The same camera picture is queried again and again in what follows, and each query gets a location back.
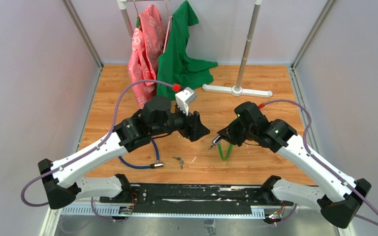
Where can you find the pink patterned garment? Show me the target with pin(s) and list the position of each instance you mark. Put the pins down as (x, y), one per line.
(147, 45)

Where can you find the right circuit board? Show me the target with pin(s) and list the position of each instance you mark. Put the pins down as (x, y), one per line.
(277, 215)

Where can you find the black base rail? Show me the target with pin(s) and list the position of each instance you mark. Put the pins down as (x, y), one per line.
(196, 200)

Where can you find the blue cable lock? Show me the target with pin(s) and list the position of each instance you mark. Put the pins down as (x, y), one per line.
(148, 158)

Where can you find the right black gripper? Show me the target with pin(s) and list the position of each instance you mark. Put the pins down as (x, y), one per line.
(229, 134)

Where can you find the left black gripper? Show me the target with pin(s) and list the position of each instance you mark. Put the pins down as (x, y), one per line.
(194, 129)

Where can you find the circuit board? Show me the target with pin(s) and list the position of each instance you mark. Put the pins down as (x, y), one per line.
(277, 215)
(130, 209)

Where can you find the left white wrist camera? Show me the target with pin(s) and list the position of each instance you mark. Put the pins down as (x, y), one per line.
(184, 98)

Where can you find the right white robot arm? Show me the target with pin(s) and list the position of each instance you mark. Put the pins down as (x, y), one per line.
(337, 196)

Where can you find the left circuit board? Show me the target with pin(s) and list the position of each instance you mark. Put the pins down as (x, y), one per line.
(130, 209)

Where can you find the green t-shirt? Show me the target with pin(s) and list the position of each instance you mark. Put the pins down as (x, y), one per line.
(174, 65)

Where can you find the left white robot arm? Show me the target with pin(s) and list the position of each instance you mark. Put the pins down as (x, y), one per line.
(65, 179)

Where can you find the white clothes rack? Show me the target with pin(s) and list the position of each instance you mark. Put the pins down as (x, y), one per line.
(237, 89)

